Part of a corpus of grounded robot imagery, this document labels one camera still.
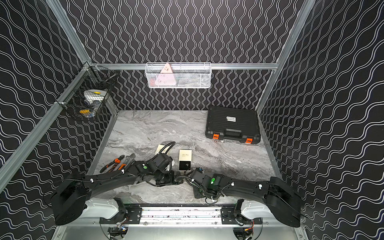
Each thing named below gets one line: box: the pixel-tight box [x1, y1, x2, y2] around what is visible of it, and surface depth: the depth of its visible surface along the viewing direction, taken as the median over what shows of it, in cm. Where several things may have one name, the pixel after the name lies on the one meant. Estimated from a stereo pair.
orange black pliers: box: [99, 155, 125, 173], surface depth 94 cm
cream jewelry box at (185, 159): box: [178, 149, 192, 171], surface depth 92 cm
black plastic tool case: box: [205, 106, 261, 144], surface depth 105 cm
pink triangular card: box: [155, 63, 177, 86], surface depth 92 cm
